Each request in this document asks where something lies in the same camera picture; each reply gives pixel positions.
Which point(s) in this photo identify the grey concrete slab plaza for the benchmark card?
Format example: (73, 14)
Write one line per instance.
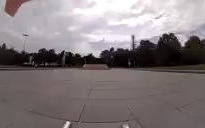
(100, 93)

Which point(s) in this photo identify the tall dark pole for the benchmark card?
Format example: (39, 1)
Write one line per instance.
(133, 42)

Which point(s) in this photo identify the dark tree line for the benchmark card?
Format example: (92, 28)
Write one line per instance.
(166, 51)

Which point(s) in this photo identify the robot's own part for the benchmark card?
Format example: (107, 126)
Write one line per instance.
(125, 126)
(66, 124)

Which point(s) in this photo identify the floodlight pole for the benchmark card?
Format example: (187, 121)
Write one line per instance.
(24, 41)

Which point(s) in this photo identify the grass strip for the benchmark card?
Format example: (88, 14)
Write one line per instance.
(186, 68)

